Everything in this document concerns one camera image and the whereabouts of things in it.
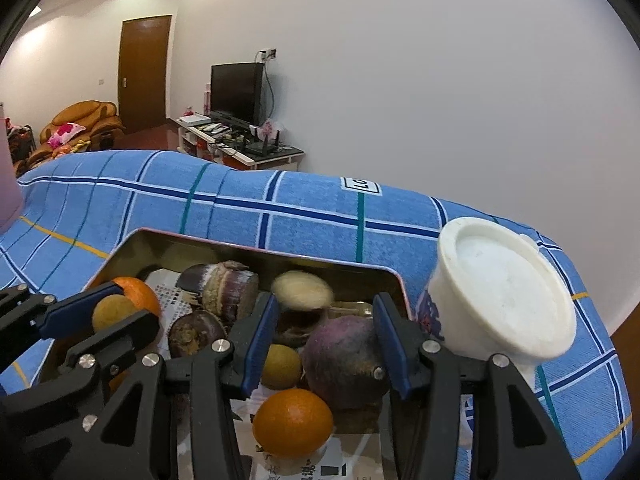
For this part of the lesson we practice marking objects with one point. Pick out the wall power socket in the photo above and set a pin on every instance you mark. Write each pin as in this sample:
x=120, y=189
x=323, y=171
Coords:
x=267, y=54

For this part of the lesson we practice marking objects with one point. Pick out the small yellow round fruit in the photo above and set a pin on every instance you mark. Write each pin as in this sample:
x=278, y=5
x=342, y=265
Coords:
x=282, y=366
x=112, y=312

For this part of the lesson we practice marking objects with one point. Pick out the black router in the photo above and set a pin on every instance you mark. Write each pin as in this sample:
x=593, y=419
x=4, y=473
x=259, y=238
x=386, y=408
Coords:
x=260, y=149

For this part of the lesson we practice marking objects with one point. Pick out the orange leather sofa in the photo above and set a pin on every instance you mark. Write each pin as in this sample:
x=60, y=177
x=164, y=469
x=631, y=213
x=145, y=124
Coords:
x=85, y=110

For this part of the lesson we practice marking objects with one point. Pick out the pink floral cushion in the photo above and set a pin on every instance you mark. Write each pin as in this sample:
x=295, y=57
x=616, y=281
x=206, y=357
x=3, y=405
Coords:
x=65, y=132

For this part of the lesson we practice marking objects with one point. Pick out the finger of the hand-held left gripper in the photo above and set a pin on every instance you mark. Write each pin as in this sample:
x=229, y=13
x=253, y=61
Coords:
x=75, y=309
x=130, y=332

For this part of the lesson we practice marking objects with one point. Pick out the white television stand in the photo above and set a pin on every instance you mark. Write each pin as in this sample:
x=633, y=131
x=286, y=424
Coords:
x=270, y=160

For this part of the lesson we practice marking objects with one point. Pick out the pink flower decoration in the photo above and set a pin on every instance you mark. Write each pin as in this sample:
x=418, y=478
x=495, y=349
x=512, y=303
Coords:
x=271, y=128

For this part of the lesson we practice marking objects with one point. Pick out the pink metal tin box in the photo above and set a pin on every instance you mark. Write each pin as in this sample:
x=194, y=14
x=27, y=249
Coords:
x=150, y=247

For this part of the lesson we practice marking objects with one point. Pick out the blue plaid cloth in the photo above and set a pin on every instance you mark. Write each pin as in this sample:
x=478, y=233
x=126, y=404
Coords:
x=300, y=210

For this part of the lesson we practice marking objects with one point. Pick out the brown wooden door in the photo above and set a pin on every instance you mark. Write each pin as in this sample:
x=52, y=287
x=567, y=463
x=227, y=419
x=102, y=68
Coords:
x=145, y=70

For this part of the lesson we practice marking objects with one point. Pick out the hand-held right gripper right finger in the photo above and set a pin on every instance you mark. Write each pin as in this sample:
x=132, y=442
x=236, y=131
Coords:
x=395, y=345

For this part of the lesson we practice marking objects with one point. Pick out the purple sugarcane piece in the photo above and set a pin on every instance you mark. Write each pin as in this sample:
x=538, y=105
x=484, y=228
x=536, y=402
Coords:
x=235, y=292
x=195, y=332
x=302, y=290

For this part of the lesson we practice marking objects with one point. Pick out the purple passion fruit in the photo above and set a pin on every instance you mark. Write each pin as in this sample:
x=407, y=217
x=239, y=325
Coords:
x=345, y=360

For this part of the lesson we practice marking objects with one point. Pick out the rectangular ceiling light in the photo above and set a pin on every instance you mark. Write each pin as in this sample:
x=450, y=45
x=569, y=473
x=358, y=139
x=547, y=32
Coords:
x=35, y=10

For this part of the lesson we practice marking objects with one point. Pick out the black television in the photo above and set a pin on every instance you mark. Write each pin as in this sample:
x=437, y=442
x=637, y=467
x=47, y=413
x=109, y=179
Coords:
x=235, y=90

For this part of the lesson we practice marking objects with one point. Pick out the flat white box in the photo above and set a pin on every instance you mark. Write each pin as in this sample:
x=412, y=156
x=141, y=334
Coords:
x=194, y=119

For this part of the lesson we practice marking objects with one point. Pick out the white lidded floral mug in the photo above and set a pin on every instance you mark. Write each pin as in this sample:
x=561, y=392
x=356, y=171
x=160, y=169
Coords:
x=505, y=285

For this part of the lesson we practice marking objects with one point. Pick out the tall pink box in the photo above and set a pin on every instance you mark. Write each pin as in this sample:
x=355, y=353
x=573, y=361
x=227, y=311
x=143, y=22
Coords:
x=207, y=99

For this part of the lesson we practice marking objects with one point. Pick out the lilac thermos bottle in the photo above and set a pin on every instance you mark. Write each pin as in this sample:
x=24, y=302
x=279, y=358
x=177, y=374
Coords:
x=6, y=185

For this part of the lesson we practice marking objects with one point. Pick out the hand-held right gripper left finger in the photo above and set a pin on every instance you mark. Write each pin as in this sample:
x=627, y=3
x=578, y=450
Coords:
x=260, y=340

